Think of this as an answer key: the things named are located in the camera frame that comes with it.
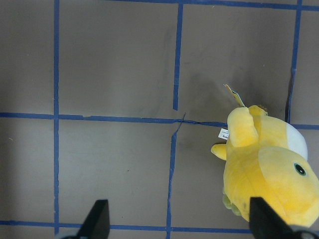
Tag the yellow plush dinosaur toy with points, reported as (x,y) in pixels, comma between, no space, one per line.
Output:
(267,157)

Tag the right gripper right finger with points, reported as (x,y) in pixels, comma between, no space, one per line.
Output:
(265,223)

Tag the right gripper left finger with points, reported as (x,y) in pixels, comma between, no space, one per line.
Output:
(97,222)

